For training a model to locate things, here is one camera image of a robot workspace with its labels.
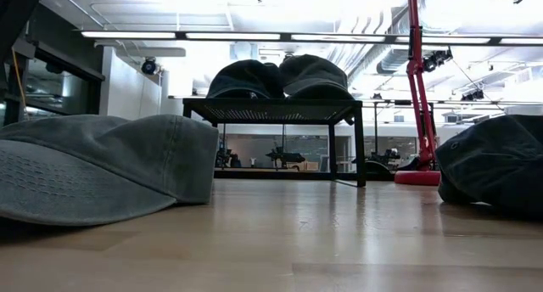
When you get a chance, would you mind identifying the navy denim baseball cap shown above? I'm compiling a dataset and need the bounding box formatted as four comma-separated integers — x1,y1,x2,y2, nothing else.
206,59,286,99

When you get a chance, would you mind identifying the grey baseball cap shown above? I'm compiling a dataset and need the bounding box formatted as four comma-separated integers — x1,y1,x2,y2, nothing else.
0,113,220,227
278,53,354,93

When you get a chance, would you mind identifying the dark green baseball cap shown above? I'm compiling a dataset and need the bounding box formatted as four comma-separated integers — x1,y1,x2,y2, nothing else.
435,114,543,221

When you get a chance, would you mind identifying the black perforated metal stand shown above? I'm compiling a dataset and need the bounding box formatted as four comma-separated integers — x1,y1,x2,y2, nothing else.
182,97,368,188

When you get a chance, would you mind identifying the brown cardboard box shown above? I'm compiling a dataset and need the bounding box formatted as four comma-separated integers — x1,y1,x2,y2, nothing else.
292,160,320,172

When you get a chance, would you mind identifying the long ceiling light bar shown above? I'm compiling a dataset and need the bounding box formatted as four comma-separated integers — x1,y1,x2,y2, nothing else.
80,30,543,47

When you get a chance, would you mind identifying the black track spotlight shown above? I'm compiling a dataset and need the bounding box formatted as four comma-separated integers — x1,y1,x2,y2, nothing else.
422,48,454,72
460,89,487,102

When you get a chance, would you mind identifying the yellow hanging cable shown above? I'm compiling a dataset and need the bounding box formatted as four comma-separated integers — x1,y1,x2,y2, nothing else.
11,49,29,115

